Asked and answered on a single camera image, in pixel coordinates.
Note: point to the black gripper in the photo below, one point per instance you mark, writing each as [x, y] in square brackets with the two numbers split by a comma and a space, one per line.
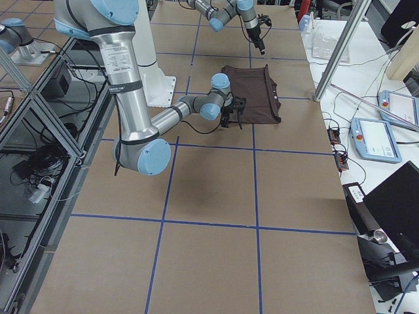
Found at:
[255, 33]
[226, 113]

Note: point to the brown t-shirt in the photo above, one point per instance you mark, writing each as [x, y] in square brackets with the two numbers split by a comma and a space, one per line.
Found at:
[259, 90]

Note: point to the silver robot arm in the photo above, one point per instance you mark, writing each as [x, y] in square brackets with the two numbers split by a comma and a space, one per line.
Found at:
[110, 24]
[254, 26]

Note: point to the clear plastic bag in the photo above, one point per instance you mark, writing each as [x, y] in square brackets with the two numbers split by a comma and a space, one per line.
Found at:
[323, 45]

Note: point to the orange circuit board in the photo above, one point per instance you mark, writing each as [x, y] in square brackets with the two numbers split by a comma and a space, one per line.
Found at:
[334, 136]

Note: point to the near teach pendant tablet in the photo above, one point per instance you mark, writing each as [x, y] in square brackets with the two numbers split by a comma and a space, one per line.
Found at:
[374, 140]

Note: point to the teach pendant tablet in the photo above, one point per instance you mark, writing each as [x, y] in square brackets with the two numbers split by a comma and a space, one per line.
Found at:
[374, 140]
[404, 106]

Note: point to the black box with label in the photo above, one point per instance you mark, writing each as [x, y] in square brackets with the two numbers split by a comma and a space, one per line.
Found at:
[361, 216]

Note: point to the far teach pendant tablet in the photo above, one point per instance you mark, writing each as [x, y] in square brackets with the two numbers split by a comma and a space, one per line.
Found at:
[404, 106]

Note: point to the black monitor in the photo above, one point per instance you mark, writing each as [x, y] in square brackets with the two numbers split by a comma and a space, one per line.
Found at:
[394, 205]

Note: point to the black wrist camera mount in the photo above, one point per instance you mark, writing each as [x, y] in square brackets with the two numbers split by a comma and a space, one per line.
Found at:
[239, 105]

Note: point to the white pedestal column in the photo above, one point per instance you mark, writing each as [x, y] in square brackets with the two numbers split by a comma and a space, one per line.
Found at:
[157, 86]

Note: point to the aluminium frame post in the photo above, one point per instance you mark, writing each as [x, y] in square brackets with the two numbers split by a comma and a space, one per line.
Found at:
[359, 10]

